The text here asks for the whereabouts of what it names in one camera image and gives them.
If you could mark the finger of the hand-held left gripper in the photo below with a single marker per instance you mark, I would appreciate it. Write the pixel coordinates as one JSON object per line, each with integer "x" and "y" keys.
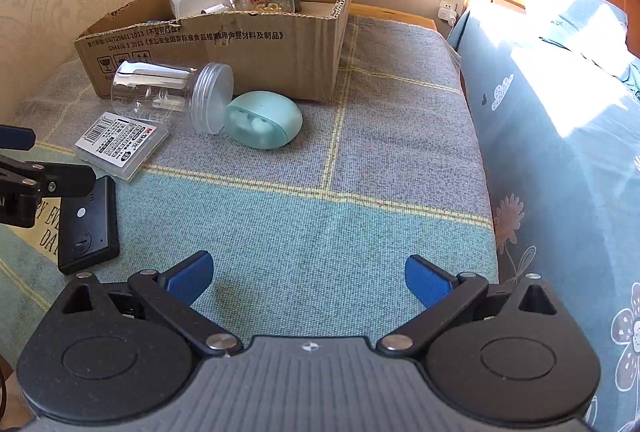
{"x": 17, "y": 137}
{"x": 65, "y": 177}

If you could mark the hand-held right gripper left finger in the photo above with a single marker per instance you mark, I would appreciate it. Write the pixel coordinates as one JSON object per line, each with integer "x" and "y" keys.
{"x": 192, "y": 276}

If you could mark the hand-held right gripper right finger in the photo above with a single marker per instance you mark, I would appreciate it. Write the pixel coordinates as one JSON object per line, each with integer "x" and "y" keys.
{"x": 425, "y": 281}

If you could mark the black square device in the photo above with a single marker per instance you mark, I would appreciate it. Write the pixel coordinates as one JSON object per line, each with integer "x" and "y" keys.
{"x": 92, "y": 227}

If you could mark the cardboard box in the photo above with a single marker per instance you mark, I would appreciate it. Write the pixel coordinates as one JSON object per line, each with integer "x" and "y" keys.
{"x": 240, "y": 54}

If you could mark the capsule bottle with silver lid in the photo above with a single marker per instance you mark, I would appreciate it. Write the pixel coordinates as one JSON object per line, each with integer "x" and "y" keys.
{"x": 262, "y": 1}

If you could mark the yellow printed paper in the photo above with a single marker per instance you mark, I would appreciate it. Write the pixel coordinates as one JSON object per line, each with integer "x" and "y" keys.
{"x": 47, "y": 232}

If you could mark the small clear labelled plastic box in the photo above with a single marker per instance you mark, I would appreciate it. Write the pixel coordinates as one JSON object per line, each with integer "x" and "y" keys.
{"x": 122, "y": 144}

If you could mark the plaid blanket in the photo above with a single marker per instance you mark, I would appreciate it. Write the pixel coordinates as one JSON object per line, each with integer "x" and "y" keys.
{"x": 325, "y": 222}

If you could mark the clear plastic jar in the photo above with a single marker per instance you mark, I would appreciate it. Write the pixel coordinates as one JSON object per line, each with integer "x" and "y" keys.
{"x": 160, "y": 94}

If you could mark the blue floral bed sheet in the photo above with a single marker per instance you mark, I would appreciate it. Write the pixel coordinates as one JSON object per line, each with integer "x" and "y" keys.
{"x": 560, "y": 182}

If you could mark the teal earbud case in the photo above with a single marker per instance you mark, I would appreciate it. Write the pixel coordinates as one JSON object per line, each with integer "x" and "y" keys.
{"x": 267, "y": 122}

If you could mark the blue pillow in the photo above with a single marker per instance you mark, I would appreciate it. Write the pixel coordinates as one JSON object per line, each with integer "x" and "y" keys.
{"x": 575, "y": 32}

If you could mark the white wall charger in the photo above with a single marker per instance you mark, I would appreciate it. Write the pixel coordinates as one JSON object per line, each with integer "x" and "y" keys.
{"x": 447, "y": 11}

